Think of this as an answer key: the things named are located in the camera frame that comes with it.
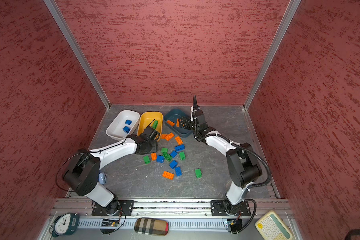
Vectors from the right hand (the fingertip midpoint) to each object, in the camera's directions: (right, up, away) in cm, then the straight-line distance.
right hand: (183, 122), depth 91 cm
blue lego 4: (-3, -29, -6) cm, 29 cm away
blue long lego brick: (-2, -17, +3) cm, 17 cm away
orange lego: (-4, -1, +18) cm, 19 cm away
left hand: (-19, -18, -1) cm, 26 cm away
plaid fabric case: (-14, -48, -25) cm, 55 cm away
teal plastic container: (-10, +4, +19) cm, 22 cm away
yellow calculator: (+42, -49, -23) cm, 68 cm away
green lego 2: (-23, -23, -2) cm, 32 cm away
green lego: (-12, -18, +4) cm, 22 cm away
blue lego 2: (-42, 0, +18) cm, 46 cm away
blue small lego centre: (-7, -21, +4) cm, 22 cm away
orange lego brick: (-9, -1, +18) cm, 20 cm away
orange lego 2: (-3, -13, +8) cm, 16 cm away
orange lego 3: (-19, -21, +1) cm, 29 cm away
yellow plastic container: (-28, +2, +18) cm, 33 cm away
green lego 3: (+9, -29, -8) cm, 31 cm away
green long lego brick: (-21, -2, +19) cm, 28 cm away
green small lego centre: (-1, -21, 0) cm, 21 cm away
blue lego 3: (-6, -26, -4) cm, 26 cm away
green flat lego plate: (-11, -21, +1) cm, 24 cm away
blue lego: (-41, -5, +12) cm, 43 cm away
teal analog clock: (-53, -46, -25) cm, 74 cm away
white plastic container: (-45, -2, +16) cm, 47 cm away
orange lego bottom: (-9, -31, -6) cm, 33 cm away
